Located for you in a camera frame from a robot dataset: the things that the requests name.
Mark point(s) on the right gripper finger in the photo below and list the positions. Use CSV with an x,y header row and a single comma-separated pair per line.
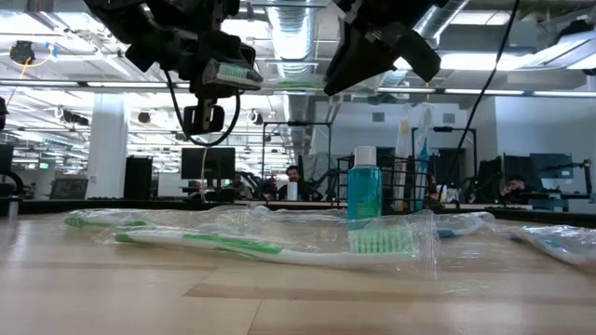
x,y
361,56

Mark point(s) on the person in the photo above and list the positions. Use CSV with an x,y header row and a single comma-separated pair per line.
x,y
294,174
514,186

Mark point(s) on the orange toothbrush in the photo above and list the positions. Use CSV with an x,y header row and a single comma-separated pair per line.
x,y
242,214

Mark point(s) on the teal mouthwash bottle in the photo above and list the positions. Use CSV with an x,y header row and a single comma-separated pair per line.
x,y
364,191

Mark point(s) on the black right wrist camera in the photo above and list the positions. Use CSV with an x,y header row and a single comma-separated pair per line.
x,y
419,51

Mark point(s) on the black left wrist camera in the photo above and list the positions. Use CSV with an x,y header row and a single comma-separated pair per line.
x,y
203,120

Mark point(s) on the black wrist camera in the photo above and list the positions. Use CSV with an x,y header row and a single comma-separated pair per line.
x,y
419,51
203,120

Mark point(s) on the silver corrugated ceiling duct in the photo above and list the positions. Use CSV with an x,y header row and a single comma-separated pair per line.
x,y
293,37

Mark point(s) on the black tower cabinet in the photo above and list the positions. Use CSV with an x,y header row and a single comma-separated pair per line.
x,y
137,177

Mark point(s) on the black computer monitor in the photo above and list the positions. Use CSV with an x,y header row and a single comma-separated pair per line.
x,y
207,163
551,165

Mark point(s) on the white yellow cup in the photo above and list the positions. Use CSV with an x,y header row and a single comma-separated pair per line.
x,y
441,193

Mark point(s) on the green toothbrush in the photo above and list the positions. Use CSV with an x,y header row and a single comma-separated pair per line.
x,y
233,244
233,73
81,222

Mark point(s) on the black ceiling camera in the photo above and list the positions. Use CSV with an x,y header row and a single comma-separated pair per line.
x,y
21,51

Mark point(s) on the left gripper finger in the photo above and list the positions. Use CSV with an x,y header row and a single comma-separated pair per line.
x,y
228,49

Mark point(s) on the silver spiral ceiling duct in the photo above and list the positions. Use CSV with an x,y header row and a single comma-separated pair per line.
x,y
442,16

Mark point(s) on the blue box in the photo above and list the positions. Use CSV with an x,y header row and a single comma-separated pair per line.
x,y
549,204

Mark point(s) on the long ceiling light strip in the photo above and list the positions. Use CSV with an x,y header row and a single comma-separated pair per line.
x,y
125,84

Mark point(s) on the small dark monitor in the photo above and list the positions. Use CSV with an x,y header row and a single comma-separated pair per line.
x,y
69,188

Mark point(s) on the white column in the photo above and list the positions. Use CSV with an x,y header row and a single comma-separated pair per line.
x,y
107,139

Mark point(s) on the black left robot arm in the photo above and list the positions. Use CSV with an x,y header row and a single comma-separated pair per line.
x,y
139,18

